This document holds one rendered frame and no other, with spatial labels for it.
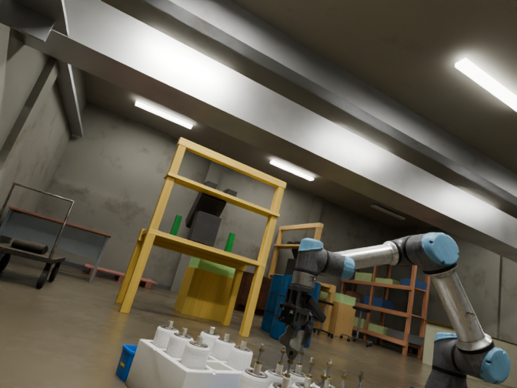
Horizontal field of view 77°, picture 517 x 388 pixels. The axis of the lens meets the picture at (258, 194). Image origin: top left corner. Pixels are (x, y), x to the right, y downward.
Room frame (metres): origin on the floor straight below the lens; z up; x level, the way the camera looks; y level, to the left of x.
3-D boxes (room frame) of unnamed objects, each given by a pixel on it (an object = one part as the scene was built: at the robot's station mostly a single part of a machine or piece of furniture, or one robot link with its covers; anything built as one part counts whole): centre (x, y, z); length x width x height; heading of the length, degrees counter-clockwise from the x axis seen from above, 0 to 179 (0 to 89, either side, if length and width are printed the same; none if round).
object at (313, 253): (1.06, -0.21, 0.64); 0.09 x 0.08 x 0.11; 102
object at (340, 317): (8.08, -1.77, 1.12); 1.76 x 1.54 x 2.24; 22
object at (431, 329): (6.54, -4.90, 0.38); 2.23 x 0.72 x 0.76; 112
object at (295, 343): (1.04, -0.22, 0.38); 0.06 x 0.03 x 0.09; 130
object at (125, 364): (1.71, 0.28, 0.06); 0.30 x 0.11 x 0.12; 131
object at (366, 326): (8.38, -3.60, 1.13); 2.55 x 0.66 x 2.25; 22
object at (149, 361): (1.53, 0.06, 0.09); 0.39 x 0.39 x 0.18; 41
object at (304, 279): (1.06, -0.21, 0.57); 0.08 x 0.08 x 0.05
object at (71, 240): (5.12, 2.75, 0.36); 1.36 x 0.72 x 0.73; 112
